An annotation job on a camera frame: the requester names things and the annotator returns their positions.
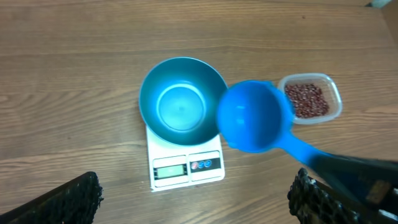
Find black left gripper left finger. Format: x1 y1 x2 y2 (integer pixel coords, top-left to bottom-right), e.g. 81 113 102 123
1 171 103 224

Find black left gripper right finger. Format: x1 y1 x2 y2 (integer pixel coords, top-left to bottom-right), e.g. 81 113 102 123
287 168 397 224

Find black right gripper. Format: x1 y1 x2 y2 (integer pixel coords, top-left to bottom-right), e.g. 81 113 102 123
309 154 397 223

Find blue plastic measuring scoop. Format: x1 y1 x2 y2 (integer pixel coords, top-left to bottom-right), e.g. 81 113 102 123
217 80 331 167

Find white digital kitchen scale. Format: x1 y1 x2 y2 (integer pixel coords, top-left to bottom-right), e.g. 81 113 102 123
146 128 225 192

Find teal bowl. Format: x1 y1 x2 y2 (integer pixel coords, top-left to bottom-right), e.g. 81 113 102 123
139 57 228 146

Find clear plastic container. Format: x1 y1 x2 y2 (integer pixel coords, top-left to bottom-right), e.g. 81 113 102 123
278 73 343 125

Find red beans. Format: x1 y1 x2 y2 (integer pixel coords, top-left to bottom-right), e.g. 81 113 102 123
284 83 330 119

